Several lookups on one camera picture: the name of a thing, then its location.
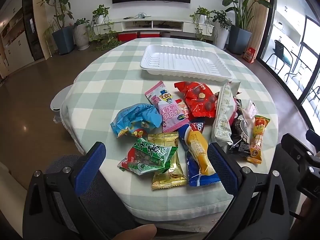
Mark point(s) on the black framed glass sliding door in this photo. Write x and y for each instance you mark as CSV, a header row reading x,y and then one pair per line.
x,y
273,5

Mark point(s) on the beige curtain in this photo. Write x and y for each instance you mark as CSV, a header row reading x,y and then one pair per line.
x,y
260,17

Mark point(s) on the bushy plant tall white pot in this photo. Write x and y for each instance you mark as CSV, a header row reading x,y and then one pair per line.
x,y
221,35

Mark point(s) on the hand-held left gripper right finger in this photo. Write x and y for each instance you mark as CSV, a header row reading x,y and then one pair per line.
x,y
222,165

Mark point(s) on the white wall cabinet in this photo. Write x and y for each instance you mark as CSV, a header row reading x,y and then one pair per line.
x,y
12,42

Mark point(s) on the pink cartoon snack packet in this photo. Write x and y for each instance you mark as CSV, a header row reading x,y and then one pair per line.
x,y
170,116

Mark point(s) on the black balcony table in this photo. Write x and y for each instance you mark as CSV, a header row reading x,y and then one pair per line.
x,y
298,62

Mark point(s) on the black metal balcony chair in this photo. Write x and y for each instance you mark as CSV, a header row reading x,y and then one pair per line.
x,y
313,93

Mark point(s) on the dark wooden panel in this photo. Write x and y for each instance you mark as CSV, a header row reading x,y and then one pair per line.
x,y
31,17

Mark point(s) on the clear pink snack packet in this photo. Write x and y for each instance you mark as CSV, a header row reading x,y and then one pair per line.
x,y
250,112

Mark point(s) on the gold snack packet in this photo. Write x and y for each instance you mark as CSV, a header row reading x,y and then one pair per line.
x,y
170,177

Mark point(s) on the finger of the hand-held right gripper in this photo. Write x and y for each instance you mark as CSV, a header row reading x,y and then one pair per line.
x,y
292,145
313,136

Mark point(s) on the black snack packet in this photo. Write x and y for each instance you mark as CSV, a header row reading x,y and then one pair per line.
x,y
237,135

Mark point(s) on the red bag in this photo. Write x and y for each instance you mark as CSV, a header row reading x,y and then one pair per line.
x,y
249,55

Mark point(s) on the small orange yellow snack packet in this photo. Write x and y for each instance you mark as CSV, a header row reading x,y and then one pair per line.
x,y
257,140

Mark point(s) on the red storage box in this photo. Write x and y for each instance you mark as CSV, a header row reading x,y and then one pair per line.
x,y
149,35
127,36

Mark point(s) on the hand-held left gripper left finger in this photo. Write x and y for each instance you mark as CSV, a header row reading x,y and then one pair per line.
x,y
90,165

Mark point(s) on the white plastic tray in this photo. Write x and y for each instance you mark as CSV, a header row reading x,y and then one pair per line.
x,y
180,62

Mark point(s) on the red snack packet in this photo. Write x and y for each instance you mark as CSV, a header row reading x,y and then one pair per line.
x,y
197,100

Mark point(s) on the broad leaf plant grey pot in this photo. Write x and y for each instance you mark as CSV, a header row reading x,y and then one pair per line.
x,y
238,40

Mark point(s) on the black chair with teal cushion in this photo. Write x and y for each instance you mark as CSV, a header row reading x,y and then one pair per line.
x,y
278,50

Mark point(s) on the blue and yellow snack packet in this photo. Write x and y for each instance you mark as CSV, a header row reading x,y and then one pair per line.
x,y
197,150

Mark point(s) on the small grey empty pot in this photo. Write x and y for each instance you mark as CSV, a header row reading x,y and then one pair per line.
x,y
165,34

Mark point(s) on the trailing pothos in white pot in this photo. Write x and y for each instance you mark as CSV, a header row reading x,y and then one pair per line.
x,y
201,17
101,17

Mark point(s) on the long white grey snack packet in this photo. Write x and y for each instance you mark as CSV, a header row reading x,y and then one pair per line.
x,y
222,115

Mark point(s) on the white television console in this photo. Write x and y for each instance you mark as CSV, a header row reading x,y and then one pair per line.
x,y
162,20

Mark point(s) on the small strawberry print packet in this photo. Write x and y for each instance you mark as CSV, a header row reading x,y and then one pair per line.
x,y
180,106

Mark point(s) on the person's left hand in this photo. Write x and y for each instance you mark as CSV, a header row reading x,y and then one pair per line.
x,y
135,232

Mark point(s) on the green snack packet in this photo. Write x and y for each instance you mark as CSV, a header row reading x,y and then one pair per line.
x,y
147,157

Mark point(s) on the plant in white ribbed pot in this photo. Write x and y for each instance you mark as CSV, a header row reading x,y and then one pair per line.
x,y
81,37

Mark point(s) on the tall leafy tree grey pot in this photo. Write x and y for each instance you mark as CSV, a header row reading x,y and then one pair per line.
x,y
62,40

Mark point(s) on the light blue snack packet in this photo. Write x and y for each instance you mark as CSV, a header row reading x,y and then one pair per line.
x,y
135,120

